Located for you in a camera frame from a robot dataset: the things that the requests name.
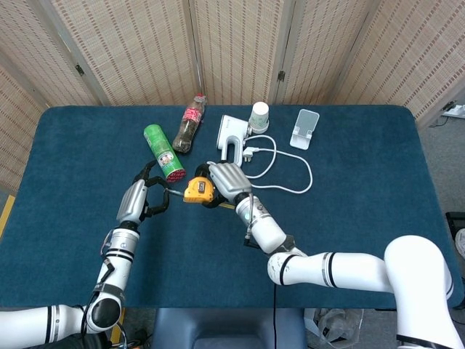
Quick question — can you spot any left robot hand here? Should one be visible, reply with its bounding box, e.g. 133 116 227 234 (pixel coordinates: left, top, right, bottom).
116 159 171 225

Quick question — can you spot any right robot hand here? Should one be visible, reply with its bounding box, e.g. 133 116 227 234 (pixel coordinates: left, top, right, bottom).
195 162 254 210

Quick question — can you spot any yellow tape measure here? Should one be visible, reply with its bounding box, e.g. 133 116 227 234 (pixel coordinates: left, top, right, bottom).
165 177 236 210

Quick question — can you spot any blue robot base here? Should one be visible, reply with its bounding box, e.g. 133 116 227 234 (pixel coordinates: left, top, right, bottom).
151 308 308 349

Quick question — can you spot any white handheld appliance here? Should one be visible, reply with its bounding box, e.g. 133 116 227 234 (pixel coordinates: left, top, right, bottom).
216 114 254 168

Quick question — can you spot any green chip can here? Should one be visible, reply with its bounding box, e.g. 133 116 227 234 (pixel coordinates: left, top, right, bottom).
143 124 187 184

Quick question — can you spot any cola plastic bottle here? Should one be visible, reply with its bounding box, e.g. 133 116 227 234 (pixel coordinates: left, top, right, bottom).
171 93 207 153

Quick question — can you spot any white cup with lid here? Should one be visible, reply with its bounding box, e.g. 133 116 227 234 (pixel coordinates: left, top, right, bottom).
248 101 271 134

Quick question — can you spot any white phone stand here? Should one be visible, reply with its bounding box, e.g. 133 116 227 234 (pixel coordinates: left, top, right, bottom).
289 108 320 150

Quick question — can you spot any blue tablecloth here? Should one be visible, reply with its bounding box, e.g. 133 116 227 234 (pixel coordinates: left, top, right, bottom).
0 104 465 310

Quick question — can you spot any woven folding screen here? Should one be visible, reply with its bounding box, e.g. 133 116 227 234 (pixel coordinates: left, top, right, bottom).
0 0 465 193

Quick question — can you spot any clear plastic bag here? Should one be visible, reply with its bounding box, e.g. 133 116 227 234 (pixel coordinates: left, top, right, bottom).
304 308 365 345

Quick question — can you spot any black box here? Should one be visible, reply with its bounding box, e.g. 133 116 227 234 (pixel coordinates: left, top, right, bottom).
445 211 465 241

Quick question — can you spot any white power strip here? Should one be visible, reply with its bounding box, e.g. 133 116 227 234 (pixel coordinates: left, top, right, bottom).
441 101 465 119

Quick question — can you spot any white power cable with plug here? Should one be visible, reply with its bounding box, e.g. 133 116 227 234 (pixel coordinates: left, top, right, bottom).
206 134 314 193

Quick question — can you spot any black hanging cable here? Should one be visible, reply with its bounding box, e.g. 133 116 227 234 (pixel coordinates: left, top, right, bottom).
271 285 278 349

